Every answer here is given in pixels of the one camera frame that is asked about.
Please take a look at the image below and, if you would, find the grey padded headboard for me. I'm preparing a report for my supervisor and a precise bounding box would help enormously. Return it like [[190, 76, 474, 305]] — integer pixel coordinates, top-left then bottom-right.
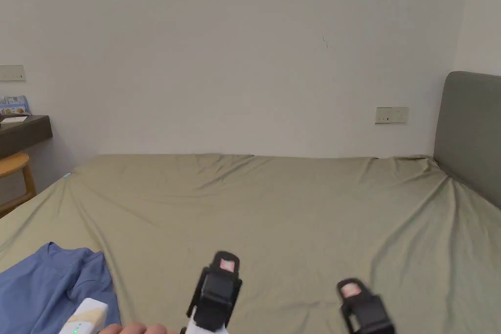
[[433, 71, 501, 210]]

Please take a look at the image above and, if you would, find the wall socket panel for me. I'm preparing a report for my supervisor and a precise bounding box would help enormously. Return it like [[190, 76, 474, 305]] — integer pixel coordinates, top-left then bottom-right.
[[375, 107, 410, 125]]

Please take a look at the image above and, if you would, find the blue shirt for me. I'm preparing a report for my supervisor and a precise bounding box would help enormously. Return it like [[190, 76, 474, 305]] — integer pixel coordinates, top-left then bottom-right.
[[0, 242, 122, 334]]

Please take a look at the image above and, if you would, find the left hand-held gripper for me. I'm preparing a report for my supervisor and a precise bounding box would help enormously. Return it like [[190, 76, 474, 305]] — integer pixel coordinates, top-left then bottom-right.
[[58, 297, 109, 334]]

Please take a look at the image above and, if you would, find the bed with beige sheet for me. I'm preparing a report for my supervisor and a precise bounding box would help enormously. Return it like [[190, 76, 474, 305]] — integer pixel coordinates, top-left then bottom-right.
[[0, 153, 501, 334]]

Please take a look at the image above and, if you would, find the person's left hand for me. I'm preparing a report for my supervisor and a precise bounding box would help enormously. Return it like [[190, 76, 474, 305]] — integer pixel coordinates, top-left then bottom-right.
[[97, 322, 179, 334]]

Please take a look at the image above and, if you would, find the wall switch panel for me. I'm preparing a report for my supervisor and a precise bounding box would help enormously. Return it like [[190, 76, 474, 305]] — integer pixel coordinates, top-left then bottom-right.
[[0, 64, 26, 83]]

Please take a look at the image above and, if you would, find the dark wall-mounted desk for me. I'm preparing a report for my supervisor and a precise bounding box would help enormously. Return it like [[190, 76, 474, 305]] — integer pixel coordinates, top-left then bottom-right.
[[0, 95, 53, 159]]

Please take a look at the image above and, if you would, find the round wooden stool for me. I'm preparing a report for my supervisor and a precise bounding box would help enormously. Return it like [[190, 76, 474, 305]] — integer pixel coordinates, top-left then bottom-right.
[[0, 153, 38, 218]]

